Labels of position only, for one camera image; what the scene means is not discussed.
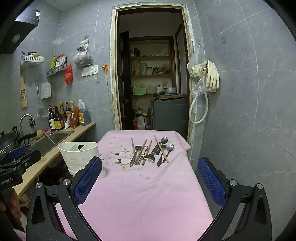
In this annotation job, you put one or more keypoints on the cream rubber gloves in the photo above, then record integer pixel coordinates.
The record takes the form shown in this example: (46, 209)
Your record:
(211, 76)

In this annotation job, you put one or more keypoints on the green box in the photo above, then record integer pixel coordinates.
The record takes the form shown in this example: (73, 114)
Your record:
(138, 91)

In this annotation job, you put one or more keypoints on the white wall socket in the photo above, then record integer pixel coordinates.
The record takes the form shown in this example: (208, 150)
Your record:
(93, 69)

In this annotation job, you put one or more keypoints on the slim yellow-capped bottle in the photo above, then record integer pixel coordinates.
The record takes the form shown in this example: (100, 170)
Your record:
(72, 105)

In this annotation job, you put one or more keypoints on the cream door frame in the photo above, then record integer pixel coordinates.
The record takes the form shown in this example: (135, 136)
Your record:
(112, 69)

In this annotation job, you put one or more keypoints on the white wall box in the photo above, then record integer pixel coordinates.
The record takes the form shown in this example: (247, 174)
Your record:
(45, 90)

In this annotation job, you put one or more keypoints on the clear plastic bag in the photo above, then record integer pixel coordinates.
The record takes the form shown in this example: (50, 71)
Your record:
(197, 88)

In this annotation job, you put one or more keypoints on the small white hanging bag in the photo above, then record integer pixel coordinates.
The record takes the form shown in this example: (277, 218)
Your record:
(83, 45)

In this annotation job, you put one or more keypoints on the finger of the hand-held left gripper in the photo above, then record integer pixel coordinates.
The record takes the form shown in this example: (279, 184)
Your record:
(17, 151)
(32, 156)

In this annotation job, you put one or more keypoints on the white cooker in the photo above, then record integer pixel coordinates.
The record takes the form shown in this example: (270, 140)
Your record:
(159, 89)

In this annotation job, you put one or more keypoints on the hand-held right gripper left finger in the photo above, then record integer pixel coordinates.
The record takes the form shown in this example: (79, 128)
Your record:
(89, 178)

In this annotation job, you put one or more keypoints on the beige kitchen counter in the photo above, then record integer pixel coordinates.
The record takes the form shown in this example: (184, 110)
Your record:
(83, 127)

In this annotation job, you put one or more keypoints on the metal pot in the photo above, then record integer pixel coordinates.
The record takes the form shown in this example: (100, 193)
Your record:
(170, 90)

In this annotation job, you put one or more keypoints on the grey cabinet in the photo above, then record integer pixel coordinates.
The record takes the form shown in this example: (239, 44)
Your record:
(171, 114)

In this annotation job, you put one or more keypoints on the wooden shelving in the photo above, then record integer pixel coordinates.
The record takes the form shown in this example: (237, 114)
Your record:
(150, 58)

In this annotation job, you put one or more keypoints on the white plastic jug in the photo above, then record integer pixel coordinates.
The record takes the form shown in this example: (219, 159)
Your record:
(141, 124)

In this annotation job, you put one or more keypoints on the dark pump bottle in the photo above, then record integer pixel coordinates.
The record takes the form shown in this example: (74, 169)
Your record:
(51, 120)

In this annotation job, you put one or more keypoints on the person's left hand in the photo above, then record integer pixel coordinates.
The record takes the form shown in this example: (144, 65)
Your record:
(11, 204)

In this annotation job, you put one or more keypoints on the wooden cutting board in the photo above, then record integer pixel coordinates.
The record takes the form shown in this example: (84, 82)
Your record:
(171, 96)

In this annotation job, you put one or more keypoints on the orange seasoning packet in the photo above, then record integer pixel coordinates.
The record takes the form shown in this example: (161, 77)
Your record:
(74, 120)

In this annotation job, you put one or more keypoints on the wooden stick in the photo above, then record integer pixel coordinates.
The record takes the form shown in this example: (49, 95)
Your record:
(39, 134)

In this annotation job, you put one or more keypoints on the dark-tipped chopstick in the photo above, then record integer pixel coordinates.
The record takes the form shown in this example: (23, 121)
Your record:
(133, 144)

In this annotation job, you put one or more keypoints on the clear bag with dark contents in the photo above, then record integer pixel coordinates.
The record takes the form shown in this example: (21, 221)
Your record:
(82, 59)

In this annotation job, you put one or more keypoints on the person's left forearm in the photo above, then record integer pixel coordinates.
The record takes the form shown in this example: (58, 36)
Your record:
(20, 236)

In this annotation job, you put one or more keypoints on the black range hood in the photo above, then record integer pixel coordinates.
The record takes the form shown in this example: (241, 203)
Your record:
(13, 30)

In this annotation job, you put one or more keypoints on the pink floral tablecloth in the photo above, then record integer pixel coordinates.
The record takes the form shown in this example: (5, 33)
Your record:
(143, 192)

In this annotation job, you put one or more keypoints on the tan-capped sauce bottle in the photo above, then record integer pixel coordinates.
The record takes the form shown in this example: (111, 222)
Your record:
(58, 120)

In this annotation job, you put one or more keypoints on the orange plug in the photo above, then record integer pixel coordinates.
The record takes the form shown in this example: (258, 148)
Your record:
(105, 67)

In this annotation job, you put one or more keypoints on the green thermos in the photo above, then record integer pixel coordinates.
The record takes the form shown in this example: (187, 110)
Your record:
(143, 68)

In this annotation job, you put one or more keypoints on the dark wooden door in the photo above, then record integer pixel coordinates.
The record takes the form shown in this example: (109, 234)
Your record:
(124, 81)

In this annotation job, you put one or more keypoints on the red plastic bag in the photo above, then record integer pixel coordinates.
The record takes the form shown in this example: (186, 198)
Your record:
(68, 75)

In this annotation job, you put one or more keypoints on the steel sink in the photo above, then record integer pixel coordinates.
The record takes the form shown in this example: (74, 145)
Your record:
(57, 136)

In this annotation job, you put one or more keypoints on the yellow-capped sauce bottle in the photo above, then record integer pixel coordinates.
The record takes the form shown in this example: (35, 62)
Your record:
(62, 113)

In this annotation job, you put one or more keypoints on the white wall basket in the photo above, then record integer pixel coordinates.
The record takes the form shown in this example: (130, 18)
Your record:
(32, 59)

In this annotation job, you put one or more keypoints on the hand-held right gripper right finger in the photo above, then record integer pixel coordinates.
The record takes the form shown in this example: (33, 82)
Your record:
(211, 183)

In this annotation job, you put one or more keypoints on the dark oil jug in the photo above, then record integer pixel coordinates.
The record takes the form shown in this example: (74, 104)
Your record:
(83, 113)

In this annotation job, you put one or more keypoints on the grey wall shelf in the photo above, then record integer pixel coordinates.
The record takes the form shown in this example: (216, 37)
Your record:
(55, 71)

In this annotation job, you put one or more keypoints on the white wall switch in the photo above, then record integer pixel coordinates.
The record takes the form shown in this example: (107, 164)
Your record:
(86, 71)

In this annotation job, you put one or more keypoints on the yellow-green snack packet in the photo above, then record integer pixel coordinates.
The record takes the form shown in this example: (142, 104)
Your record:
(53, 62)

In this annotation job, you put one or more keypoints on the metal wok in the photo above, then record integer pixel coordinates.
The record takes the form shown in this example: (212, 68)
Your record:
(7, 141)

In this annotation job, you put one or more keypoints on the dark-capped sauce bottle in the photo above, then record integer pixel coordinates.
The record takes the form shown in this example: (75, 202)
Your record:
(68, 110)

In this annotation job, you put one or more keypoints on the chrome faucet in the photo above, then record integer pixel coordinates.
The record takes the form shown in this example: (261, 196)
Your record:
(22, 119)

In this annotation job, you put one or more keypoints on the white seasoning packet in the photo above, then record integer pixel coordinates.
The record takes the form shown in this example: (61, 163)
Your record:
(67, 124)

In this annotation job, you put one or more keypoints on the red and white packet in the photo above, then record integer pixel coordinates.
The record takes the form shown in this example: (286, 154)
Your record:
(61, 60)

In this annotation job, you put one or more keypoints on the black wall socket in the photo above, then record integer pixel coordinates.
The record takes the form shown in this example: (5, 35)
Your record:
(14, 128)

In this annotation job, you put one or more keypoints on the white plastic utensil holder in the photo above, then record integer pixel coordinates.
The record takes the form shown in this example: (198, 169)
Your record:
(74, 157)

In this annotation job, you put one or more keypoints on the metal strainer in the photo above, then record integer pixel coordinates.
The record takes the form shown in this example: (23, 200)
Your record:
(42, 114)

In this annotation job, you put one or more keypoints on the wooden grater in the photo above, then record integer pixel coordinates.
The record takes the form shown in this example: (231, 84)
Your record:
(23, 95)

